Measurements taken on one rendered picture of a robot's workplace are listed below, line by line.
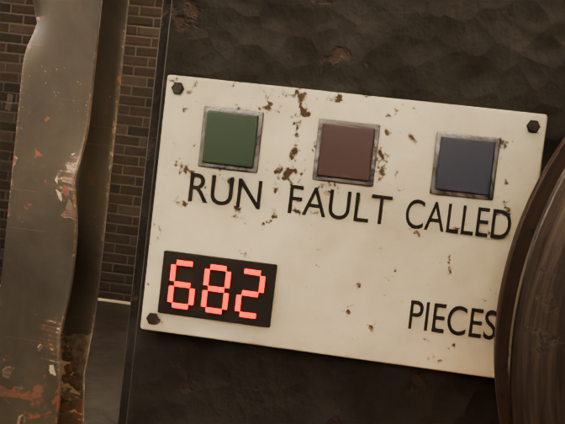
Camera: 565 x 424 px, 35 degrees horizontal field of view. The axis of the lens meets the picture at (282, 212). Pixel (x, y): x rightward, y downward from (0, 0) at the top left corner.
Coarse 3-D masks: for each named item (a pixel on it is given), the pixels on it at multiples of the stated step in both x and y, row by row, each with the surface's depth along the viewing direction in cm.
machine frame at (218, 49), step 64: (192, 0) 64; (256, 0) 63; (320, 0) 62; (384, 0) 62; (448, 0) 61; (512, 0) 61; (192, 64) 64; (256, 64) 63; (320, 64) 63; (384, 64) 62; (448, 64) 62; (512, 64) 61; (128, 384) 74; (192, 384) 65; (256, 384) 64; (320, 384) 64; (384, 384) 63; (448, 384) 62
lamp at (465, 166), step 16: (448, 144) 59; (464, 144) 59; (480, 144) 59; (448, 160) 59; (464, 160) 59; (480, 160) 59; (448, 176) 59; (464, 176) 59; (480, 176) 59; (464, 192) 59; (480, 192) 59
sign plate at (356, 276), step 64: (192, 128) 62; (320, 128) 61; (384, 128) 60; (448, 128) 60; (512, 128) 59; (192, 192) 62; (256, 192) 62; (320, 192) 61; (384, 192) 60; (448, 192) 60; (512, 192) 60; (192, 256) 62; (256, 256) 62; (320, 256) 61; (384, 256) 61; (448, 256) 60; (192, 320) 62; (256, 320) 62; (320, 320) 61; (384, 320) 61; (448, 320) 60
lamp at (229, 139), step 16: (208, 112) 61; (224, 112) 61; (208, 128) 61; (224, 128) 61; (240, 128) 61; (256, 128) 61; (208, 144) 61; (224, 144) 61; (240, 144) 61; (208, 160) 61; (224, 160) 61; (240, 160) 61
